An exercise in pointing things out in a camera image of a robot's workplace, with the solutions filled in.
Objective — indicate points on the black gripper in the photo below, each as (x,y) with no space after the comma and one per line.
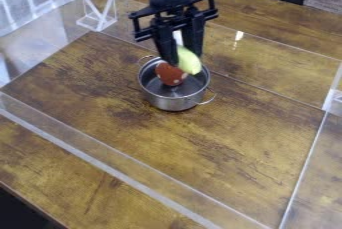
(157,22)

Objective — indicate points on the small steel pot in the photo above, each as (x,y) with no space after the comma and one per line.
(173,98)

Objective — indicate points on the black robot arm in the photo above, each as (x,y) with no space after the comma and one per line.
(166,16)

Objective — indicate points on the red white toy mushroom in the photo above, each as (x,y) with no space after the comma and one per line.
(169,74)

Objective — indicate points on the clear acrylic bracket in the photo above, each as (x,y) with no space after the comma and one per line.
(98,20)

